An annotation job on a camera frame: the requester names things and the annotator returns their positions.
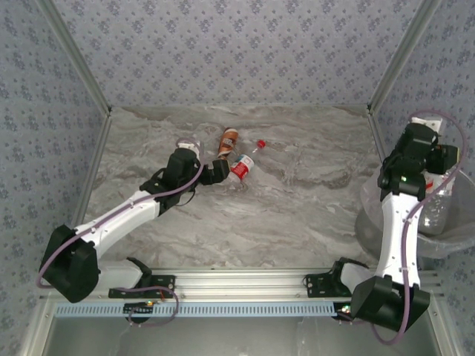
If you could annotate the small bottle red print label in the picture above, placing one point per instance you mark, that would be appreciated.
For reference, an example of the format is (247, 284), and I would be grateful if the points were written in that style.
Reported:
(434, 184)

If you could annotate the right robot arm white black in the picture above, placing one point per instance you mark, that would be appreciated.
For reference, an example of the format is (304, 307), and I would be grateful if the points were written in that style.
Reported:
(393, 237)

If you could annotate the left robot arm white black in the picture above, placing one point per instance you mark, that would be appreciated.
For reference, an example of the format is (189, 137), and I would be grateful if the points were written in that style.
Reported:
(74, 270)

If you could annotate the clear plastic bin with liner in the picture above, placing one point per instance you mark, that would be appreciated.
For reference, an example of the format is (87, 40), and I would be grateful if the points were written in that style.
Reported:
(445, 222)

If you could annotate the brown label plastic bottle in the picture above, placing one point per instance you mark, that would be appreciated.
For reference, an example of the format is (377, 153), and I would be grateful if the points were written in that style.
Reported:
(227, 142)

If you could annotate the red label clear bottle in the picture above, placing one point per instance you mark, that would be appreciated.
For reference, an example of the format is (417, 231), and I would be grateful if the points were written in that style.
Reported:
(242, 167)

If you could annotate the small clear bottle red cap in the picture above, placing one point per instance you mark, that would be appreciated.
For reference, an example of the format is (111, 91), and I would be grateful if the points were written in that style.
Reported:
(261, 144)

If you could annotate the aluminium front beam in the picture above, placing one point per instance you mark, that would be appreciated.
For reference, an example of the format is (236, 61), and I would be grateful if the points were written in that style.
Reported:
(241, 283)

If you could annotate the small black circuit board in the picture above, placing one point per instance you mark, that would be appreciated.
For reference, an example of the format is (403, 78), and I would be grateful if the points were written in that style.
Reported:
(343, 311)
(139, 308)

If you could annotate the grey metal lower panel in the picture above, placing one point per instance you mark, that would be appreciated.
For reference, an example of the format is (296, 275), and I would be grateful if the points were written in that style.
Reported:
(241, 337)

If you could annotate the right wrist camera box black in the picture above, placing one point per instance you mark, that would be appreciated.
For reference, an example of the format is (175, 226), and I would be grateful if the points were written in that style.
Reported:
(445, 159)

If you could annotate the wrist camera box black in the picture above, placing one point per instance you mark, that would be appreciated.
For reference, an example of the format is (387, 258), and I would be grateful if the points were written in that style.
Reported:
(445, 159)
(217, 171)

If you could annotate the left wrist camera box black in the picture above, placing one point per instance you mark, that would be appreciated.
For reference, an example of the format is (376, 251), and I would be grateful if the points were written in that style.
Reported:
(217, 171)

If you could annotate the aluminium table side rail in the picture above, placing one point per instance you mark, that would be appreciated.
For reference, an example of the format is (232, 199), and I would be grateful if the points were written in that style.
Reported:
(97, 148)
(377, 137)

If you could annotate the aluminium frame post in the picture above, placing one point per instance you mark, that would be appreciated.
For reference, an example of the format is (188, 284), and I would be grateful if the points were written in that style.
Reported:
(443, 333)
(37, 330)
(76, 55)
(401, 55)

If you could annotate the aluminium lower frame post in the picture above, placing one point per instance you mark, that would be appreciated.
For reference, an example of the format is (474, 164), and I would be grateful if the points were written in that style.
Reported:
(37, 330)
(443, 333)

